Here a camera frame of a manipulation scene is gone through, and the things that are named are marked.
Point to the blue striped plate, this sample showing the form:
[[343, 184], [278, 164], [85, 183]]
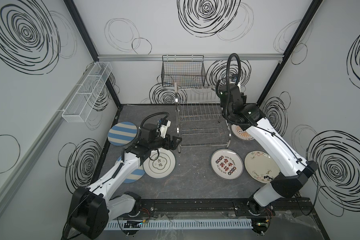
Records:
[[135, 175], [122, 133]]

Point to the white slotted cable duct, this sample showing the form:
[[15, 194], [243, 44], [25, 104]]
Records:
[[203, 224]]

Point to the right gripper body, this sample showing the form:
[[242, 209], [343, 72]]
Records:
[[231, 98]]

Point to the blue striped plate near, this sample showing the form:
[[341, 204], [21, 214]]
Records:
[[135, 175]]

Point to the red character plate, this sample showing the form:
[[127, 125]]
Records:
[[227, 164]]

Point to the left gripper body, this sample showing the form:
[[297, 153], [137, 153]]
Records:
[[172, 142]]

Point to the stainless steel dish rack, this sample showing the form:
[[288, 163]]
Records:
[[199, 118]]

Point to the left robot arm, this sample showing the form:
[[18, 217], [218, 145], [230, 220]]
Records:
[[93, 207]]

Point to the blue striped plate far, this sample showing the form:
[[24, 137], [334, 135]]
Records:
[[122, 133]]

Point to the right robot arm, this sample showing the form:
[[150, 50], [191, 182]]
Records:
[[295, 170]]

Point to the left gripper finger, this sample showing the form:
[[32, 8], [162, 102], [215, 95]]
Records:
[[173, 146], [175, 140]]

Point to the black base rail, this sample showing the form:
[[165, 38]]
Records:
[[240, 206]]

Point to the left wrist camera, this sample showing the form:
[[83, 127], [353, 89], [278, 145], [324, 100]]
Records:
[[163, 126]]

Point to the black wire basket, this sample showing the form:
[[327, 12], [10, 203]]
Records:
[[184, 71]]

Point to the orange sunburst plate right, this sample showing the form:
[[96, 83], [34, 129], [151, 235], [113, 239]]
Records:
[[240, 134]]

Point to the cream floral plate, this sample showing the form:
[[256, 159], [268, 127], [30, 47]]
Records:
[[261, 166]]

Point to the white plate flower outline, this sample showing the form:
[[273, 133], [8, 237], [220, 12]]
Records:
[[160, 164]]

